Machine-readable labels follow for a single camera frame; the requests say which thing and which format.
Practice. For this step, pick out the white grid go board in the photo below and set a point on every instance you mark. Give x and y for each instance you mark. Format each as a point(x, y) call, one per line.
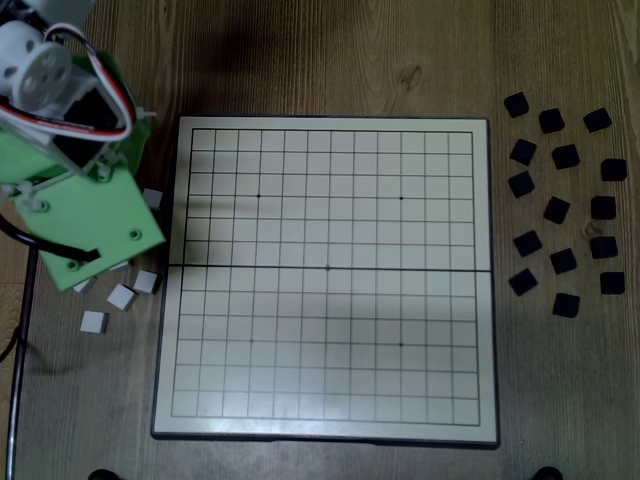
point(350, 300)

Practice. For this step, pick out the black cube stone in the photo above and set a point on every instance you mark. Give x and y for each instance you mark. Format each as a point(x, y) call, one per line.
point(614, 169)
point(521, 183)
point(523, 151)
point(612, 283)
point(527, 243)
point(566, 304)
point(551, 120)
point(523, 282)
point(566, 156)
point(557, 209)
point(516, 104)
point(563, 260)
point(603, 247)
point(597, 120)
point(603, 207)

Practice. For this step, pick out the black table edge strip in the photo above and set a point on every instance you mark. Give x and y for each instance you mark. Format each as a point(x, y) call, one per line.
point(20, 350)

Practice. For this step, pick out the black stand foot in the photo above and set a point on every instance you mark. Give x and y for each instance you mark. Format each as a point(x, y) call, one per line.
point(548, 474)
point(102, 475)

